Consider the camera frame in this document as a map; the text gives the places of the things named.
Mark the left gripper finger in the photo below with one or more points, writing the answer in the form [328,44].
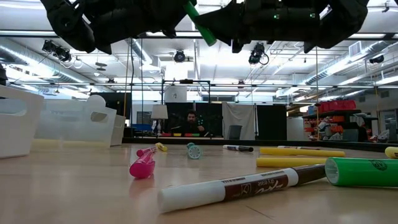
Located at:
[178,12]

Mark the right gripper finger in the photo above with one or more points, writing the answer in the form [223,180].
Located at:
[230,25]

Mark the green highlighter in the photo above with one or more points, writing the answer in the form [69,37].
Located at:
[202,29]
[360,172]

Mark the black dry erase marker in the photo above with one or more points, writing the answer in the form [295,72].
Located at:
[241,148]

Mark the brown dry erase marker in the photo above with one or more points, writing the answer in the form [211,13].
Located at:
[202,194]
[298,147]

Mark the pink highlighter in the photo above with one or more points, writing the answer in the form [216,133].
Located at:
[141,169]
[146,151]

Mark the thick yellow highlighter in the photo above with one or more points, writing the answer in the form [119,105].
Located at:
[392,152]

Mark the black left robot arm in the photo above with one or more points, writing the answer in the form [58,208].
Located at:
[68,21]

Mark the black ceiling spotlights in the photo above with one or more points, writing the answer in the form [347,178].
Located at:
[62,55]

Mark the ceiling vent grille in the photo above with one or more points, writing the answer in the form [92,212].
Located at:
[355,49]

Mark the black partition panel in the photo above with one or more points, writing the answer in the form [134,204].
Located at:
[115,105]
[214,118]
[272,121]

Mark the white hanging sheet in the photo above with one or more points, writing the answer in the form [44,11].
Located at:
[239,118]

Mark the white shade table lamp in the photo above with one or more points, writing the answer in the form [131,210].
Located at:
[159,112]

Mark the red storage bins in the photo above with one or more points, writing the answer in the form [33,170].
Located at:
[337,105]

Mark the dark storage shelf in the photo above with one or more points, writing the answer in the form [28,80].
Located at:
[329,111]

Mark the person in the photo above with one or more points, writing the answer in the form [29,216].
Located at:
[191,123]

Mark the grey translucent plastic bin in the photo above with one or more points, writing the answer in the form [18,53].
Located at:
[119,133]

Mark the row of coloured blocks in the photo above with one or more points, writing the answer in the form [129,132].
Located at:
[177,135]

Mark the clear plastic bin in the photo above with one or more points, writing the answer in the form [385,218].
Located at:
[62,124]

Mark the white plastic bin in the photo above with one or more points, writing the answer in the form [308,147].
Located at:
[18,140]

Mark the black overhead camera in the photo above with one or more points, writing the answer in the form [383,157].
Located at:
[179,56]

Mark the black dome camera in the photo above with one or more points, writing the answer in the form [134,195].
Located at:
[377,59]

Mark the black aluminium table frame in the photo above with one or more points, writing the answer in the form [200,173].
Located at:
[370,146]

